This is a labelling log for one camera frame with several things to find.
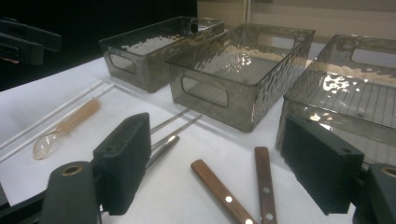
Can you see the white chopstick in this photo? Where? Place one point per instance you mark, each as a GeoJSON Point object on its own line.
{"type": "Point", "coordinates": [49, 115]}
{"type": "Point", "coordinates": [34, 140]}

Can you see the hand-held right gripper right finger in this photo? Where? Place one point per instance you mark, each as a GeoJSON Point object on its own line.
{"type": "Point", "coordinates": [323, 165]}

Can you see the black curtain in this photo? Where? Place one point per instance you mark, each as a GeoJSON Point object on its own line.
{"type": "Point", "coordinates": [93, 18]}

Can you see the metal spoon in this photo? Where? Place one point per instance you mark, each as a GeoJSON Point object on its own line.
{"type": "Point", "coordinates": [163, 151]}

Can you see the smoky clear plastic bin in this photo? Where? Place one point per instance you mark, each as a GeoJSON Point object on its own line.
{"type": "Point", "coordinates": [342, 93]}
{"type": "Point", "coordinates": [140, 71]}
{"type": "Point", "coordinates": [243, 102]}

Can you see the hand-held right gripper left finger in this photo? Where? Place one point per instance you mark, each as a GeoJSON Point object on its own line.
{"type": "Point", "coordinates": [121, 161]}

